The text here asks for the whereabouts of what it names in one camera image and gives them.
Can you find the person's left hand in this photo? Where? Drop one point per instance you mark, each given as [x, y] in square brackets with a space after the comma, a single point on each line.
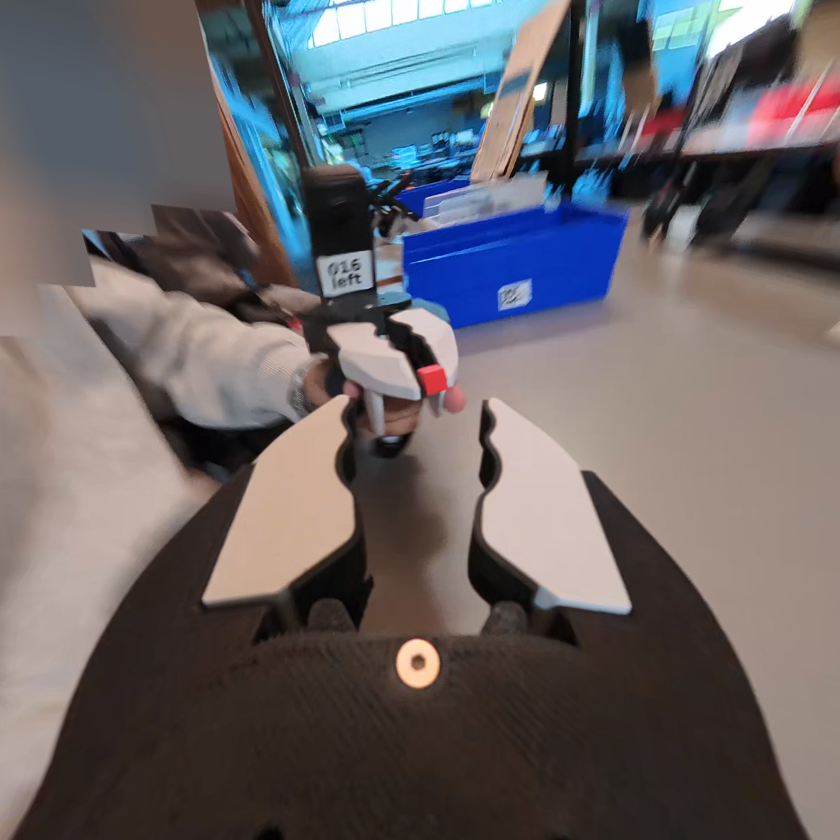
[321, 387]

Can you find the black metal post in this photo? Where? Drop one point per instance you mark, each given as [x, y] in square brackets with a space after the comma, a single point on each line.
[576, 98]

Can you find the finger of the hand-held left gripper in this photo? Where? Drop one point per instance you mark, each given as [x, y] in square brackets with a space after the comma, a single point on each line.
[371, 361]
[436, 341]

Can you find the white papers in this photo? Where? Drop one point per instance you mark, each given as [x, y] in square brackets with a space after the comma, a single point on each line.
[492, 193]

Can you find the blue plastic crate white label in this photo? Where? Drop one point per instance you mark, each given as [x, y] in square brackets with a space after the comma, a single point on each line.
[518, 269]

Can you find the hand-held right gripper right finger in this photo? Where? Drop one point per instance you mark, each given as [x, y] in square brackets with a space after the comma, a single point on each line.
[551, 525]

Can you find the shelf with red bins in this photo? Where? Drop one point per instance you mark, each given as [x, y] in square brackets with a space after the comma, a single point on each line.
[754, 124]

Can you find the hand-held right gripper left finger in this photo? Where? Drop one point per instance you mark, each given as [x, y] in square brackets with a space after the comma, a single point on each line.
[289, 512]

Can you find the person's left forearm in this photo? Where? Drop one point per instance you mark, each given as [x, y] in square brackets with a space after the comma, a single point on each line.
[216, 367]

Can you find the dark cloth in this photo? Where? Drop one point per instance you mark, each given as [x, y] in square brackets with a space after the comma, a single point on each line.
[203, 256]

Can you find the small red cube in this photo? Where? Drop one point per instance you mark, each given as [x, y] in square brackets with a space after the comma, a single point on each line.
[432, 380]

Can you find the cardboard sheet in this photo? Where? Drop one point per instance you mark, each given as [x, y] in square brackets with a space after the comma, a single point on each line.
[518, 85]

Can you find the wooden post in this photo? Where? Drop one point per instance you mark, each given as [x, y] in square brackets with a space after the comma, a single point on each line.
[256, 170]

